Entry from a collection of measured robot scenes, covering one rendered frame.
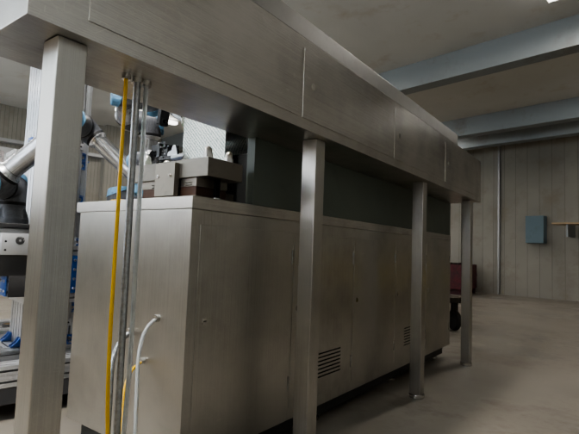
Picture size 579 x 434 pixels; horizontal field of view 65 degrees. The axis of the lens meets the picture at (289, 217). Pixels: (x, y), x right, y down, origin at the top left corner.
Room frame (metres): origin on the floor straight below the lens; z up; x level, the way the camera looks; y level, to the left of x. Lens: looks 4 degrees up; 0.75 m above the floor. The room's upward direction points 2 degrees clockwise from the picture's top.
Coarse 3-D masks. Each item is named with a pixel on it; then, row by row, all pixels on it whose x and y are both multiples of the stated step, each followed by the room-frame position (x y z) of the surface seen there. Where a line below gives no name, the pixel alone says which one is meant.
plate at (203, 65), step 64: (0, 0) 0.83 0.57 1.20; (64, 0) 0.81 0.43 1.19; (128, 0) 0.91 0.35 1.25; (192, 0) 1.05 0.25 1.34; (128, 64) 0.97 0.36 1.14; (192, 64) 1.06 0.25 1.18; (256, 64) 1.24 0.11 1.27; (320, 64) 1.50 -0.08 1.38; (256, 128) 1.46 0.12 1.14; (320, 128) 1.52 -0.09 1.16; (384, 128) 1.93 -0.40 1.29; (448, 192) 2.79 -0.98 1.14
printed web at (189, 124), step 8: (184, 120) 1.77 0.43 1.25; (192, 120) 1.75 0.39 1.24; (184, 128) 1.77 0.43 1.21; (192, 128) 1.74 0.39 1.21; (232, 136) 1.78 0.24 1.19; (240, 136) 1.75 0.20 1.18; (232, 144) 1.78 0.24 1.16; (240, 144) 1.75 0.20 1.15; (232, 152) 1.80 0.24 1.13; (240, 152) 1.78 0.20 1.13
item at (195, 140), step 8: (200, 128) 1.72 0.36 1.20; (208, 128) 1.69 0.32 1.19; (216, 128) 1.66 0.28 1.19; (184, 136) 1.77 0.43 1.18; (192, 136) 1.74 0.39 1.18; (200, 136) 1.72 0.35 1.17; (208, 136) 1.69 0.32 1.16; (216, 136) 1.66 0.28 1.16; (224, 136) 1.64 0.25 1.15; (184, 144) 1.77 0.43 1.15; (192, 144) 1.74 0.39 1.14; (200, 144) 1.72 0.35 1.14; (208, 144) 1.69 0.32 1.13; (216, 144) 1.66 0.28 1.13; (224, 144) 1.64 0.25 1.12; (184, 152) 1.77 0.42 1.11; (192, 152) 1.74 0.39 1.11; (200, 152) 1.71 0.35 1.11; (216, 152) 1.66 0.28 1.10; (224, 152) 1.64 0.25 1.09
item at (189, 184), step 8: (144, 184) 1.61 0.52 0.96; (152, 184) 1.58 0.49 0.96; (184, 184) 1.48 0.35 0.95; (192, 184) 1.46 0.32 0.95; (200, 184) 1.46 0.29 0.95; (208, 184) 1.49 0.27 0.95; (224, 184) 1.55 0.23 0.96; (144, 192) 1.61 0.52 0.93; (152, 192) 1.58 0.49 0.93; (184, 192) 1.48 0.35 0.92; (192, 192) 1.46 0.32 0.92; (200, 192) 1.46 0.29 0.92; (208, 192) 1.49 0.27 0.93; (224, 192) 1.55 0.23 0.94; (224, 200) 1.55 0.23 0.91
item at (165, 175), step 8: (160, 168) 1.51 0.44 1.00; (168, 168) 1.49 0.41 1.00; (176, 168) 1.47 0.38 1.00; (160, 176) 1.51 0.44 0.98; (168, 176) 1.48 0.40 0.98; (176, 176) 1.47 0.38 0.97; (160, 184) 1.51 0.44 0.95; (168, 184) 1.48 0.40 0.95; (176, 184) 1.47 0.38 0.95; (160, 192) 1.50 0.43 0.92; (168, 192) 1.48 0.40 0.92; (176, 192) 1.48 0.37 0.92
